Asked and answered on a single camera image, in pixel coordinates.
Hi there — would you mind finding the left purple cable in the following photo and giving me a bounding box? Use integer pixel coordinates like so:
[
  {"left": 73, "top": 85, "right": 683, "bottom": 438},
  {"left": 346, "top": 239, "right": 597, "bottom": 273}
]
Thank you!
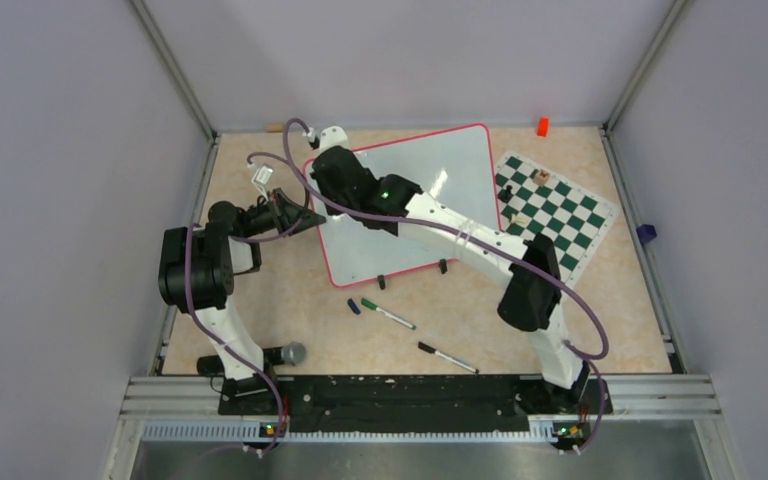
[{"left": 183, "top": 151, "right": 312, "bottom": 458}]

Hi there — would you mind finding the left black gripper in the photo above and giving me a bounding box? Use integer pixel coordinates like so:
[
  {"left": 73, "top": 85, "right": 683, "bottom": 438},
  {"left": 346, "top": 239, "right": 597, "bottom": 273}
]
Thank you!
[{"left": 241, "top": 187, "right": 326, "bottom": 238}]

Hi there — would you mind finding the orange toy block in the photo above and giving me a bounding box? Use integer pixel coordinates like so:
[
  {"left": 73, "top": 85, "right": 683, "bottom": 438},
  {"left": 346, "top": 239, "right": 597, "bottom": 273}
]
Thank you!
[{"left": 536, "top": 117, "right": 551, "bottom": 138}]

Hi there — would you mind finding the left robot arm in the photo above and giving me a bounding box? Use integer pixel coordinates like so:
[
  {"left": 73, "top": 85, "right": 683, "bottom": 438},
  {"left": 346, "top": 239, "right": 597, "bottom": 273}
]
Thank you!
[{"left": 158, "top": 188, "right": 325, "bottom": 414}]

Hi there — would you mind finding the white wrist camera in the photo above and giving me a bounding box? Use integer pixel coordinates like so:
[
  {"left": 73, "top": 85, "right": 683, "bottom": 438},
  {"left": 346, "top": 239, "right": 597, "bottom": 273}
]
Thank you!
[
  {"left": 251, "top": 164, "right": 274, "bottom": 189},
  {"left": 307, "top": 125, "right": 350, "bottom": 151}
]

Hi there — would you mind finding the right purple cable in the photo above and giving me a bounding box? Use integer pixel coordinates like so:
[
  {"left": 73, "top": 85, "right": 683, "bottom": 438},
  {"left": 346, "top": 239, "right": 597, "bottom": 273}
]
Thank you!
[{"left": 281, "top": 117, "right": 611, "bottom": 458}]

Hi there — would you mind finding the purple cable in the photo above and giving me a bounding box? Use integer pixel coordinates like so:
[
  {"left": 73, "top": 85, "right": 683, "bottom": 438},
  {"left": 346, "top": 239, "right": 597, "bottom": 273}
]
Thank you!
[
  {"left": 281, "top": 117, "right": 611, "bottom": 458},
  {"left": 183, "top": 151, "right": 312, "bottom": 458}
]

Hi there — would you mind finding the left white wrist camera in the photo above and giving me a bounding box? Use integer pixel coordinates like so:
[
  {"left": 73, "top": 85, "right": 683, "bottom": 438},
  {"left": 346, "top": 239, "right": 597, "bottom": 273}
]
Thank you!
[{"left": 251, "top": 164, "right": 274, "bottom": 189}]

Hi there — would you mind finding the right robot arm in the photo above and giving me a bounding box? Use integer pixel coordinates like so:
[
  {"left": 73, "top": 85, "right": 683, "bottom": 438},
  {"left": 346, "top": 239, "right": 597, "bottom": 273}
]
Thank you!
[{"left": 311, "top": 146, "right": 588, "bottom": 412}]

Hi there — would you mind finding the wooden cube chess piece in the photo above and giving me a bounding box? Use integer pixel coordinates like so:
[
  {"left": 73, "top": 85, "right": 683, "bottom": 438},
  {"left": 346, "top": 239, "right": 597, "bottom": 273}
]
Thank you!
[{"left": 533, "top": 170, "right": 551, "bottom": 186}]

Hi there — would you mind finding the blue marker cap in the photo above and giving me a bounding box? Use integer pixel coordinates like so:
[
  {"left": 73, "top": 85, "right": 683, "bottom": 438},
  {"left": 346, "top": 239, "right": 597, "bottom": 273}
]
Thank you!
[{"left": 347, "top": 299, "right": 361, "bottom": 315}]

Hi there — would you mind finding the black capped marker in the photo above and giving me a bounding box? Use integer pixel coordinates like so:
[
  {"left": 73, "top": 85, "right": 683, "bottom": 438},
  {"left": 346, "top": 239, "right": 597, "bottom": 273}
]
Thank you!
[{"left": 417, "top": 341, "right": 480, "bottom": 375}]

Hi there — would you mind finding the cream chess piece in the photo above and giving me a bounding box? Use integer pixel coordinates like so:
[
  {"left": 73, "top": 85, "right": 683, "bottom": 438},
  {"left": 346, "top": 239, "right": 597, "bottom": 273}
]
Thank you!
[{"left": 509, "top": 214, "right": 532, "bottom": 228}]

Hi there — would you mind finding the green white chessboard mat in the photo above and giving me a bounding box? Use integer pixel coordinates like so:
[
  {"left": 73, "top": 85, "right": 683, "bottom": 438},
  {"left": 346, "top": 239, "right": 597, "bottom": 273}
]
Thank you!
[{"left": 495, "top": 152, "right": 619, "bottom": 287}]

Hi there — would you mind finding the white board with pink frame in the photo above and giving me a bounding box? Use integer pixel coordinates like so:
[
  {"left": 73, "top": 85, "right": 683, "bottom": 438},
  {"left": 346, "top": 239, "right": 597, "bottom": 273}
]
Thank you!
[{"left": 312, "top": 123, "right": 501, "bottom": 287}]

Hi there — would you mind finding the black chess pawn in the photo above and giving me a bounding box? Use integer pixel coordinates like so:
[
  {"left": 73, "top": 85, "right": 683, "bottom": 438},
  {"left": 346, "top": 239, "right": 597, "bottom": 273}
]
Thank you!
[{"left": 497, "top": 185, "right": 513, "bottom": 203}]

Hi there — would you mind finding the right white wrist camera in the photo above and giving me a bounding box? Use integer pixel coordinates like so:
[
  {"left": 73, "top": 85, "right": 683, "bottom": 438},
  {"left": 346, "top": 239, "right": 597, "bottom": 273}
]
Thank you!
[{"left": 307, "top": 125, "right": 350, "bottom": 151}]

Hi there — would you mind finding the purple toy block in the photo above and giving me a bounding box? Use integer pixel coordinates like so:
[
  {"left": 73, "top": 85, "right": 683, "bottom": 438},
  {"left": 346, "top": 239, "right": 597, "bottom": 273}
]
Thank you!
[{"left": 635, "top": 224, "right": 658, "bottom": 245}]

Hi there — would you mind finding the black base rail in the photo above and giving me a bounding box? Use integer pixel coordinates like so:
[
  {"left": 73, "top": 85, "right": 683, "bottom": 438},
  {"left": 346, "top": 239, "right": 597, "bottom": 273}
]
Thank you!
[{"left": 218, "top": 374, "right": 612, "bottom": 434}]

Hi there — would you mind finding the green capped marker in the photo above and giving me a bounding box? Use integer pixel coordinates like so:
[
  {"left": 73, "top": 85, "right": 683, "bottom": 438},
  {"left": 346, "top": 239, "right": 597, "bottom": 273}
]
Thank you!
[{"left": 361, "top": 298, "right": 416, "bottom": 330}]

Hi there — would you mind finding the black grey microphone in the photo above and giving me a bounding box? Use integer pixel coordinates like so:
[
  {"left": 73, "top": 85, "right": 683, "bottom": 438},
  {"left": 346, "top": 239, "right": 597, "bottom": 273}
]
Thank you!
[{"left": 196, "top": 342, "right": 307, "bottom": 376}]

